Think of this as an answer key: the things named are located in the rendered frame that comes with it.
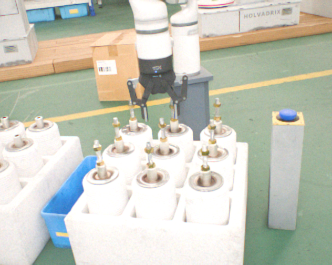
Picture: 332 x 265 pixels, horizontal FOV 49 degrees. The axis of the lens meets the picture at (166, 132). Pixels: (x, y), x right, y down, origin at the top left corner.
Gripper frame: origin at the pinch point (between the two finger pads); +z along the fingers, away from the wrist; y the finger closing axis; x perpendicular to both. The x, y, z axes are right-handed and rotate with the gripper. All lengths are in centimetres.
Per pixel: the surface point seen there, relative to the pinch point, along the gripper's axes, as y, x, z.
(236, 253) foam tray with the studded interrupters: 13.0, -23.4, 22.2
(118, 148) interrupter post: -11.6, 2.2, 9.2
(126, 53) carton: -17, 104, 10
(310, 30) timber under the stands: 118, 210, 30
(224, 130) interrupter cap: 16.3, 8.6, 10.2
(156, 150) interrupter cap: -2.1, 1.1, 10.1
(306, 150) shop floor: 51, 36, 35
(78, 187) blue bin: -28.2, 16.2, 28.9
